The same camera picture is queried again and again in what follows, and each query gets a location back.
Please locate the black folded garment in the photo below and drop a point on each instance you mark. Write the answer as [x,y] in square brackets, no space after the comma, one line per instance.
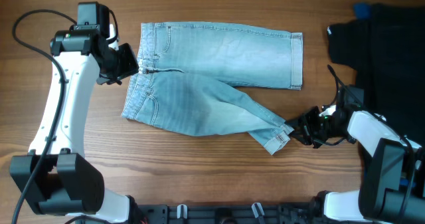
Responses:
[387,53]

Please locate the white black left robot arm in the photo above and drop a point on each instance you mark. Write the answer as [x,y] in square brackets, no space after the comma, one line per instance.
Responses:
[54,176]

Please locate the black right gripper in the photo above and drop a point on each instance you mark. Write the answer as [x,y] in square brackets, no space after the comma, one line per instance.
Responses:
[305,122]

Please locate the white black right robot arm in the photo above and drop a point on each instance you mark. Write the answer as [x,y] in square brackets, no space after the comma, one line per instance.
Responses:
[392,190]

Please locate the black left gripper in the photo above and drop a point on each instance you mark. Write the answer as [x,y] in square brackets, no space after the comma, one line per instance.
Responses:
[131,66]

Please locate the blue cloth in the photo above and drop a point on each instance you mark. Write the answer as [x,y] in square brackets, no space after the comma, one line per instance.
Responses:
[362,10]

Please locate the light blue denim shorts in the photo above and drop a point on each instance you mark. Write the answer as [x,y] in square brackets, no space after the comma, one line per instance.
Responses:
[192,74]

